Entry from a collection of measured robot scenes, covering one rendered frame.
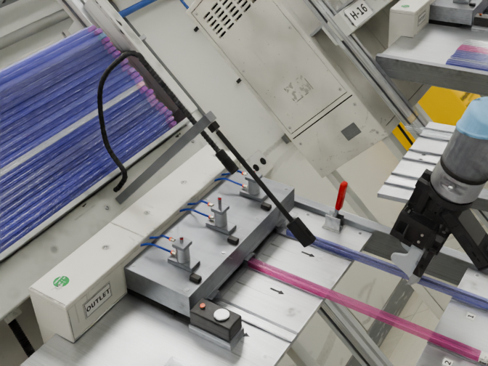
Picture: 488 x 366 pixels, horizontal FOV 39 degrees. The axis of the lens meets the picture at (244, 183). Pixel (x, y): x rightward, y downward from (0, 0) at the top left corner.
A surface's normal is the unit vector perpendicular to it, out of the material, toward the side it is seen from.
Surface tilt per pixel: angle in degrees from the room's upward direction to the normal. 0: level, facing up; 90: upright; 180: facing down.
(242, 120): 90
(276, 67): 90
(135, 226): 48
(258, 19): 90
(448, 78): 90
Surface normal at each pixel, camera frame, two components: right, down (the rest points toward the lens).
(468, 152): -0.70, 0.38
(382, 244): -0.54, 0.50
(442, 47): -0.07, -0.83
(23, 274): 0.55, -0.40
